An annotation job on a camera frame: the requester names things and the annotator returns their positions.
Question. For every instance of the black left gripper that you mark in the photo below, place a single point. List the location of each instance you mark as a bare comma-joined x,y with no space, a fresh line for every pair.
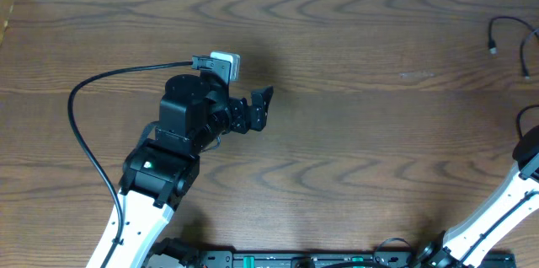
244,117

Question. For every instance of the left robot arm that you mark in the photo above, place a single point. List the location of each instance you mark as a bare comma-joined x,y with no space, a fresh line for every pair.
193,113

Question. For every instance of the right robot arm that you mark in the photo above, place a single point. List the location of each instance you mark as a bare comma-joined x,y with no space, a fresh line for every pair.
467,243

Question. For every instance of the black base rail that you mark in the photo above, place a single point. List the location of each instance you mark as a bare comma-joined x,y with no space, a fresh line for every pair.
175,253

